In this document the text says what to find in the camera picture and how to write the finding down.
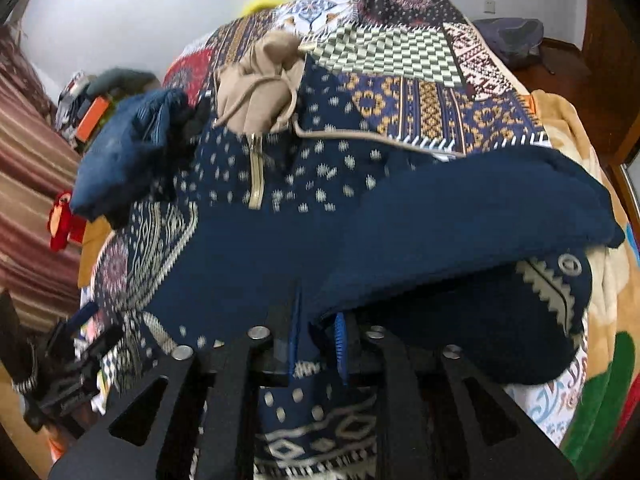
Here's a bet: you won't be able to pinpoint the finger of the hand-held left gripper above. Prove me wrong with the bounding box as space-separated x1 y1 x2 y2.
64 302 99 337

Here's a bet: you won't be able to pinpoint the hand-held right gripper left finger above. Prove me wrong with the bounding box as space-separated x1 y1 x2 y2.
49 287 305 480

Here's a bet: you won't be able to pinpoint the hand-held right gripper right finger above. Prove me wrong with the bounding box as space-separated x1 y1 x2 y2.
334 312 579 480

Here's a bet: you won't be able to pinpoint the navy patterned hoodie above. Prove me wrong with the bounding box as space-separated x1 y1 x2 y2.
127 30 626 480

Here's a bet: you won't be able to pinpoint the red plush toy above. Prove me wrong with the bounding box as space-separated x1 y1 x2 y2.
47 191 83 251

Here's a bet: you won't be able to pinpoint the red striped curtain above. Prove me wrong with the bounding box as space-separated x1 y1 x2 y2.
0 25 83 331

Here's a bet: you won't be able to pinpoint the blue denim jeans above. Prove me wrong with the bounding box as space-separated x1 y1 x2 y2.
70 87 193 223

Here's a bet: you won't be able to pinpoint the orange box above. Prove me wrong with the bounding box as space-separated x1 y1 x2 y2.
75 96 111 143

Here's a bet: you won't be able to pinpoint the black cloth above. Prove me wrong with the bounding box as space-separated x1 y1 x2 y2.
172 97 213 153

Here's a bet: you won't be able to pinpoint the grey-green cloth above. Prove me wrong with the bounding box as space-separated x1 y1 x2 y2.
87 67 161 98

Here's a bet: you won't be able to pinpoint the patchwork patterned bedspread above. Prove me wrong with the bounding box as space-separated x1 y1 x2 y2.
80 0 596 441

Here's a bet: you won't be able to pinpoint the orange fleece blanket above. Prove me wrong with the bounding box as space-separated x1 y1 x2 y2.
530 90 640 466

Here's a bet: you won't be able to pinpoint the yellow object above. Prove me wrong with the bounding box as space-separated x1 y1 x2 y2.
240 0 281 16

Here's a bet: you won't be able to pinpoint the brown wooden door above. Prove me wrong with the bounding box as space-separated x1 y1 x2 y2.
582 0 640 171

